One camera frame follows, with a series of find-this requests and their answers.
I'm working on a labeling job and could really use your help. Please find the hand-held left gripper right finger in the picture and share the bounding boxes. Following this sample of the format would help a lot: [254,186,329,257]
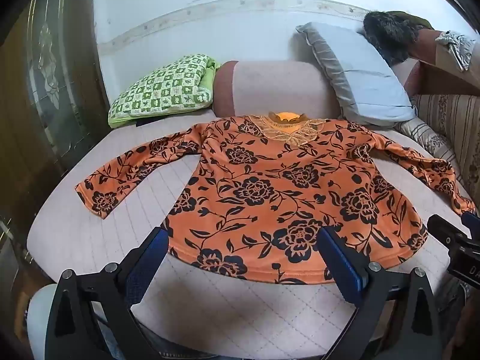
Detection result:
[317,226,444,360]

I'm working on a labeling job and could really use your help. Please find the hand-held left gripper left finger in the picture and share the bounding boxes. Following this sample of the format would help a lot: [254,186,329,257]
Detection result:
[49,227,170,360]

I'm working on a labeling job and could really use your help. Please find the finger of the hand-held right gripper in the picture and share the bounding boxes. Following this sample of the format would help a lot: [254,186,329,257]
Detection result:
[460,211,479,233]

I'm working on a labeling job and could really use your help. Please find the orange floral long-sleeve shirt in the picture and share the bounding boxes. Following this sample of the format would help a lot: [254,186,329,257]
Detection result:
[75,110,477,286]

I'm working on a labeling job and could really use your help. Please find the striped floral sofa cushion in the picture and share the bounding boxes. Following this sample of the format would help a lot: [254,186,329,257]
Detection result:
[397,94,480,200]

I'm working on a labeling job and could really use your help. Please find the white rounded object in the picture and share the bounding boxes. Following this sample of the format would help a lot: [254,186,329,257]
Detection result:
[25,284,61,350]

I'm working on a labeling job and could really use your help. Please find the brown wooden headboard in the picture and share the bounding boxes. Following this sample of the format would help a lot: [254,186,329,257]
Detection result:
[415,29,480,97]

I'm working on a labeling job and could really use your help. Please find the green checkered folded blanket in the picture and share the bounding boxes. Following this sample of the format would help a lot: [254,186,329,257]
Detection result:
[108,54,223,128]

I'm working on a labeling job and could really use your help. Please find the grey crumpled cloth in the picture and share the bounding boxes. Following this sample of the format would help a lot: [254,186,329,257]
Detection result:
[435,30,477,71]

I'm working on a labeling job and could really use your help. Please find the grey pillow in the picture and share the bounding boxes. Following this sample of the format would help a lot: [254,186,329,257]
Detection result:
[295,22,417,127]

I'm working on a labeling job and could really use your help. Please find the wooden door with glass panel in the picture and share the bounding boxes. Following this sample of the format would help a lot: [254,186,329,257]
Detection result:
[0,0,110,284]

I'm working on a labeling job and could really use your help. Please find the dark furry coat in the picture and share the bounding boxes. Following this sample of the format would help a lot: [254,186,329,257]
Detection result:
[362,10,433,67]

